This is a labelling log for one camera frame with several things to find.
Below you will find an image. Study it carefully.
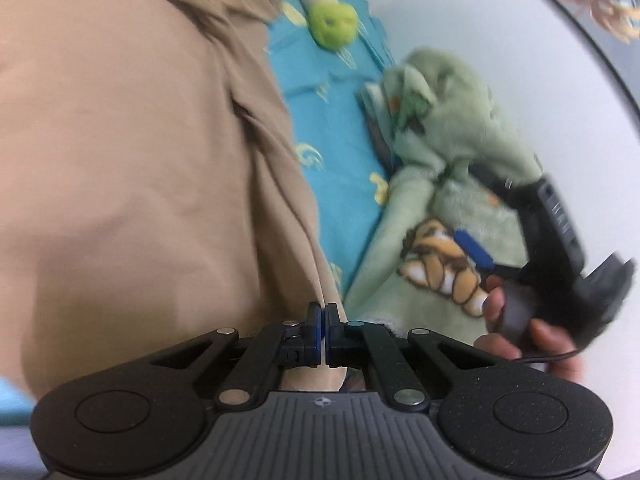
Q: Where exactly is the green and beige plush toy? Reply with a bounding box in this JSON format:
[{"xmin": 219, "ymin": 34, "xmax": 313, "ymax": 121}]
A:
[{"xmin": 299, "ymin": 0, "xmax": 359, "ymax": 52}]

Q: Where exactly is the framed leaf wall picture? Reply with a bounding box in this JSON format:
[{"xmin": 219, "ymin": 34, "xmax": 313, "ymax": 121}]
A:
[{"xmin": 534, "ymin": 0, "xmax": 640, "ymax": 126}]

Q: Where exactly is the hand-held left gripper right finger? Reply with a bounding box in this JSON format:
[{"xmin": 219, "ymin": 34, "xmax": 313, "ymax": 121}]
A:
[{"xmin": 325, "ymin": 303, "xmax": 507, "ymax": 409}]

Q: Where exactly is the black cable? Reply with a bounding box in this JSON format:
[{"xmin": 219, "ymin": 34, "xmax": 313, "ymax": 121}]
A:
[{"xmin": 514, "ymin": 349, "xmax": 585, "ymax": 364}]

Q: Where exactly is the teal printed bed sheet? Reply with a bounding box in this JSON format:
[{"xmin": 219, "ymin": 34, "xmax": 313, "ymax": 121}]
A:
[{"xmin": 0, "ymin": 0, "xmax": 401, "ymax": 428}]

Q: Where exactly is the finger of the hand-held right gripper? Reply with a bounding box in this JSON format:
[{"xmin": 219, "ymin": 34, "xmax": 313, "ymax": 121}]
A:
[
  {"xmin": 452, "ymin": 229, "xmax": 523, "ymax": 281},
  {"xmin": 467, "ymin": 161, "xmax": 543, "ymax": 211}
]

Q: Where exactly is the tan garment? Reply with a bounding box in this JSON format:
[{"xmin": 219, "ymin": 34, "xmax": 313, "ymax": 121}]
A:
[{"xmin": 0, "ymin": 0, "xmax": 352, "ymax": 397}]

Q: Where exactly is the green fleece blanket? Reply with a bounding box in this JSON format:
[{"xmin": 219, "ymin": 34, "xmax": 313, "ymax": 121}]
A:
[{"xmin": 344, "ymin": 47, "xmax": 548, "ymax": 353}]

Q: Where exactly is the person's right hand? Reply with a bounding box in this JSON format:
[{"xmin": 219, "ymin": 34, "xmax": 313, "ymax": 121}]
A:
[{"xmin": 472, "ymin": 285, "xmax": 587, "ymax": 387}]

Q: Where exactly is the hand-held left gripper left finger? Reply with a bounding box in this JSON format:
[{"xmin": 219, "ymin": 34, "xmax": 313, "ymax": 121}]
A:
[{"xmin": 145, "ymin": 302, "xmax": 324, "ymax": 409}]

